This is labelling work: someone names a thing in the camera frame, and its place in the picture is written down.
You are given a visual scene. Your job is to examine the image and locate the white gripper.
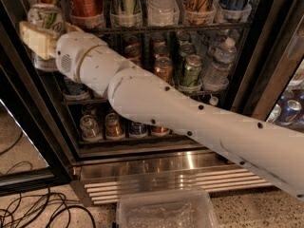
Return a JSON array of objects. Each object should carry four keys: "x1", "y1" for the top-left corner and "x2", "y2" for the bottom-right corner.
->
[{"x1": 18, "y1": 20, "x2": 108, "y2": 84}]

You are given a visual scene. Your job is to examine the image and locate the white green 7up can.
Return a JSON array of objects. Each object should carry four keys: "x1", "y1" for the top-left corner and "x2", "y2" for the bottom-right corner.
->
[{"x1": 27, "y1": 4, "x2": 66, "y2": 35}]

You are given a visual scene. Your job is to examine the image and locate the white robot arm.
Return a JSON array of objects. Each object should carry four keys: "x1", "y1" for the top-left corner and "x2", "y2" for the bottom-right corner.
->
[{"x1": 19, "y1": 21, "x2": 304, "y2": 200}]

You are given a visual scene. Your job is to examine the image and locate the blue pepsi can middle shelf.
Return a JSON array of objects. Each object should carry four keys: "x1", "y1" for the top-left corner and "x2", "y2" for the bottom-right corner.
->
[{"x1": 64, "y1": 77, "x2": 87, "y2": 96}]

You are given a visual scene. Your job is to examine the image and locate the white green can bottom shelf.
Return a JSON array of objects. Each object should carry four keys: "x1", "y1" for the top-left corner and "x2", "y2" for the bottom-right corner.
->
[{"x1": 80, "y1": 115, "x2": 101, "y2": 139}]

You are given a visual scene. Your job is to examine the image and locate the gold orange can bottom shelf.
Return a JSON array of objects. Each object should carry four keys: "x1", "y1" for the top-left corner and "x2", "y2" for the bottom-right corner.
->
[{"x1": 105, "y1": 113, "x2": 124, "y2": 137}]

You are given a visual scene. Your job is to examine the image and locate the gold can middle shelf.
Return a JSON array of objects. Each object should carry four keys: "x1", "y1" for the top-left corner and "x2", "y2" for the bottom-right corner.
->
[{"x1": 153, "y1": 56, "x2": 173, "y2": 83}]

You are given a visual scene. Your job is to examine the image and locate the blue can bottom shelf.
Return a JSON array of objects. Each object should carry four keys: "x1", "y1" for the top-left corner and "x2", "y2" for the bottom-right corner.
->
[{"x1": 130, "y1": 122, "x2": 147, "y2": 136}]

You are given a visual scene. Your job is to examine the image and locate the open fridge glass door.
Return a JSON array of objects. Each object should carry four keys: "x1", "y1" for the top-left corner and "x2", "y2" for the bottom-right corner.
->
[{"x1": 0, "y1": 24, "x2": 71, "y2": 196}]

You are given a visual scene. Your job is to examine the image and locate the red can bottom shelf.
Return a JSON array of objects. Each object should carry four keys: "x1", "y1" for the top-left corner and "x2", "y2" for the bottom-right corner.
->
[{"x1": 151, "y1": 126, "x2": 170, "y2": 134}]

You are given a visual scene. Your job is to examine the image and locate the green can middle shelf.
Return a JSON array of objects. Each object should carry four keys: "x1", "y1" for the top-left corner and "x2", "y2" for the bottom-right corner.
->
[{"x1": 180, "y1": 55, "x2": 202, "y2": 87}]

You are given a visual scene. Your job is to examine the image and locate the stainless fridge bottom grille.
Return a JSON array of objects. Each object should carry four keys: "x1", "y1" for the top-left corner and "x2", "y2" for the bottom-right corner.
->
[{"x1": 70, "y1": 150, "x2": 270, "y2": 206}]

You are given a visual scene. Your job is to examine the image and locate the water bottle middle shelf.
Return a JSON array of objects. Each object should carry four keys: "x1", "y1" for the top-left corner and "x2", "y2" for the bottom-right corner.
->
[{"x1": 203, "y1": 37, "x2": 237, "y2": 88}]

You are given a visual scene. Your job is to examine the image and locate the blue can right fridge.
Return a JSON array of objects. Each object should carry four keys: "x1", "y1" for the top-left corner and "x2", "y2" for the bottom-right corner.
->
[{"x1": 277, "y1": 100, "x2": 302, "y2": 125}]

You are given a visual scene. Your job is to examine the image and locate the clear plastic bin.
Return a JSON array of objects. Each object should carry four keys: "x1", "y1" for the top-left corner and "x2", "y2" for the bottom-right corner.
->
[{"x1": 116, "y1": 189, "x2": 219, "y2": 228}]

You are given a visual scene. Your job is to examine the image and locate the black cables on floor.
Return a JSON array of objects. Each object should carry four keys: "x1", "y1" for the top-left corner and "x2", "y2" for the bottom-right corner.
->
[{"x1": 0, "y1": 127, "x2": 97, "y2": 228}]

